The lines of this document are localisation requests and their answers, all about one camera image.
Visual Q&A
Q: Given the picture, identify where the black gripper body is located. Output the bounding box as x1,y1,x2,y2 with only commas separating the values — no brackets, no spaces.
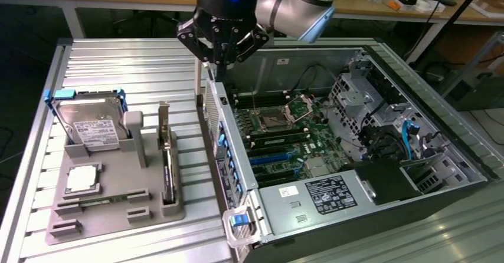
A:
194,0,263,44

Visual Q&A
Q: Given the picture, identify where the black Nvidia graphics card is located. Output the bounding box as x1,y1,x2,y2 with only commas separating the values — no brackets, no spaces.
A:
156,100,179,206

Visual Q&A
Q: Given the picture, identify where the black chair base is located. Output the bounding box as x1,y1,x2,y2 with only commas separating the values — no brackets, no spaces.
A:
112,9,194,38

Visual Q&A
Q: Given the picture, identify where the thin metal locking lever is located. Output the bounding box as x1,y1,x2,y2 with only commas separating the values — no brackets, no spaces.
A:
250,88,260,115

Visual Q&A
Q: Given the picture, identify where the open metal socket cover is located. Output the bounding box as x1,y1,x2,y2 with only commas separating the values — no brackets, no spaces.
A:
282,94,317,121

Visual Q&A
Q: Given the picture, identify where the CPU socket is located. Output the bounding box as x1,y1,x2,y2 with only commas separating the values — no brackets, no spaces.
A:
255,109,295,133

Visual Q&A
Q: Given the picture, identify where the metal disk bay cage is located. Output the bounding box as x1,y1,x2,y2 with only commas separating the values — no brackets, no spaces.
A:
326,73,409,122

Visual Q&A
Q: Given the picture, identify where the black RAM stick with label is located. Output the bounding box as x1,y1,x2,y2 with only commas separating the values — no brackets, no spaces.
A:
246,129,311,151

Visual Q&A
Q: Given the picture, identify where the green motherboard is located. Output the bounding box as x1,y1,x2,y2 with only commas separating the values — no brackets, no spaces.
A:
231,93,355,187

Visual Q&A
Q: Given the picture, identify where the hard disk in blue carrier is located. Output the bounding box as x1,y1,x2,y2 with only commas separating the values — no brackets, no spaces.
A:
43,88,131,153

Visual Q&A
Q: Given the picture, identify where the blue expansion slot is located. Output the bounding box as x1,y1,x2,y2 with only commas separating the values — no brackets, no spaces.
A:
248,152,295,167

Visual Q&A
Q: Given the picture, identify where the silver chipset heat sink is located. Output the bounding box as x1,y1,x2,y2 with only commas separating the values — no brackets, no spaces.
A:
305,157,333,179

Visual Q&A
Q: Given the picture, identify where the black slanted stand pole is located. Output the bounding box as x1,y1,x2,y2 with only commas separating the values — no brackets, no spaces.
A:
404,0,496,63

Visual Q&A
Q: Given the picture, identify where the silver CPU chip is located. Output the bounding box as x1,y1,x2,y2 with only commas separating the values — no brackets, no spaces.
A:
64,166,99,193

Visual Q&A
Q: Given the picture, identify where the green RAM stick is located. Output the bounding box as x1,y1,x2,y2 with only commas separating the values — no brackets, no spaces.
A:
77,195,131,208

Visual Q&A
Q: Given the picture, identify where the grey power supply unit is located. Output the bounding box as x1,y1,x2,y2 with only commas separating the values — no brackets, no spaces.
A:
258,170,394,237

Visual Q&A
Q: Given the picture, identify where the grey metal cabinet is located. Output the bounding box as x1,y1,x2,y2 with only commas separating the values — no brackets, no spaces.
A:
444,31,504,112

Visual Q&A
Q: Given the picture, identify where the grey parts rack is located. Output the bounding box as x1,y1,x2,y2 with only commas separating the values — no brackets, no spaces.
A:
44,111,187,246

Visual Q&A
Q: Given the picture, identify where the open black PC case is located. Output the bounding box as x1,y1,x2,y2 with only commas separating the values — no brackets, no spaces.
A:
195,45,498,263

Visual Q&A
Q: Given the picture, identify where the black power wire bundle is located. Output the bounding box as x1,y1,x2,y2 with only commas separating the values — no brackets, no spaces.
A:
358,124,409,162

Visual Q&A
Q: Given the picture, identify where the blue disk wire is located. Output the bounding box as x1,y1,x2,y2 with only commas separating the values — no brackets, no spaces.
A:
400,119,418,161

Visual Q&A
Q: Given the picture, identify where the clear plastic case handle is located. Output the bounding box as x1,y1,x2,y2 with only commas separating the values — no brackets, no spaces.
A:
222,205,260,248

